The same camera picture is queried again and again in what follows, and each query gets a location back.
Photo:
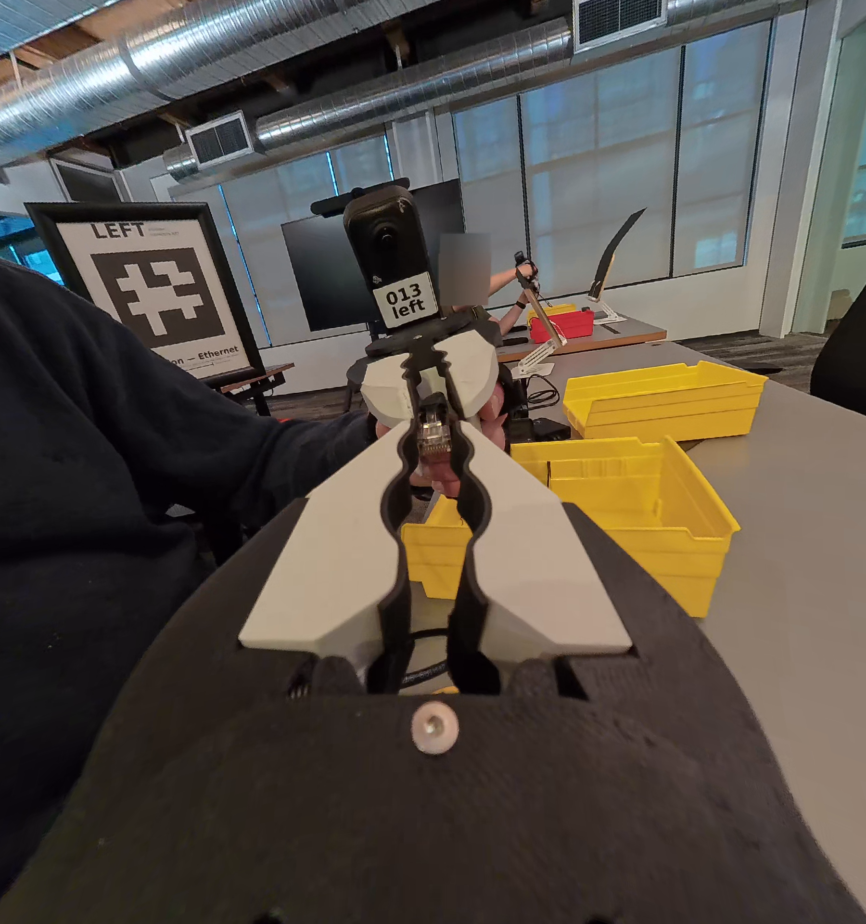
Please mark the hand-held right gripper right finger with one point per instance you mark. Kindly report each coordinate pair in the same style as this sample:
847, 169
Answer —
541, 570

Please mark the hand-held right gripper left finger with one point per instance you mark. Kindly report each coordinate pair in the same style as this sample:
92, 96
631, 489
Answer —
332, 563

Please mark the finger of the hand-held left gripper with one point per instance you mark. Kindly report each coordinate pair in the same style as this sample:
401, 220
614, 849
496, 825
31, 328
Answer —
473, 375
386, 390

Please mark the person's left forearm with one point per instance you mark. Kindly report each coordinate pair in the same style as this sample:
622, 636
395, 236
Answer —
296, 447

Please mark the person's left hand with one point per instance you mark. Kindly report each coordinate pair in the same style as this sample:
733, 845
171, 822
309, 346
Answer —
494, 419

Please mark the black webcam bar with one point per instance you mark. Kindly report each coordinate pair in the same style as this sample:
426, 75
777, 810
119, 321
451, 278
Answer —
328, 206

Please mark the black monitor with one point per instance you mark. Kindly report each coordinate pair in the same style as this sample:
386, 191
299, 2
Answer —
317, 274

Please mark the yellow plastic bin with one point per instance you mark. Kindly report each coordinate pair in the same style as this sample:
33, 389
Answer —
664, 404
620, 505
433, 556

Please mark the red plastic bin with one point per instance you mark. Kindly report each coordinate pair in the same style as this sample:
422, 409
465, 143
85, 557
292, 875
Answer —
570, 325

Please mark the wooden table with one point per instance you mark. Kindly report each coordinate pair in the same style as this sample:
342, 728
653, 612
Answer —
620, 336

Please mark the white vent grille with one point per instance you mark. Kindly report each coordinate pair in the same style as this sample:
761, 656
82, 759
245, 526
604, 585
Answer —
220, 141
620, 21

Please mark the framed marker sign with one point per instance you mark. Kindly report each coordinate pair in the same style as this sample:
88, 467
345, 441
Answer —
151, 289

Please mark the person's dark sweater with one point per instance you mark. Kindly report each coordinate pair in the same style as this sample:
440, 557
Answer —
58, 505

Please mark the black chair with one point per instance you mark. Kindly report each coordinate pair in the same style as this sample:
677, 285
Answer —
859, 346

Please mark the silver air duct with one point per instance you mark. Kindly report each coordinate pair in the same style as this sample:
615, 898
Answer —
79, 101
404, 94

